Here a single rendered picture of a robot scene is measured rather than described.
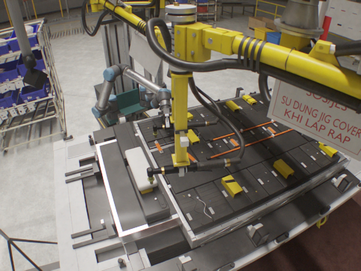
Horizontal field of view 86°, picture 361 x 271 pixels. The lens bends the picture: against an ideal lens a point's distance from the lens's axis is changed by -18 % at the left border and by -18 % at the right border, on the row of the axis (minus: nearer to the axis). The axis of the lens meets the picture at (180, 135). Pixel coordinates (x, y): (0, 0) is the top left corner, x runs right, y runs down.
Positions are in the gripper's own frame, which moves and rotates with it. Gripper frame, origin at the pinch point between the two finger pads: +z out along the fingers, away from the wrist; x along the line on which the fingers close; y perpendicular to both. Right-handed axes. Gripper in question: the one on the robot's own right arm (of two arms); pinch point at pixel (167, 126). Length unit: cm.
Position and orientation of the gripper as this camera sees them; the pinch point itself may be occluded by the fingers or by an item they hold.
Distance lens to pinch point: 183.3
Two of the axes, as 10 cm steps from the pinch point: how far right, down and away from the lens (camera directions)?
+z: 1.2, 9.3, -3.6
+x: 0.7, -3.7, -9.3
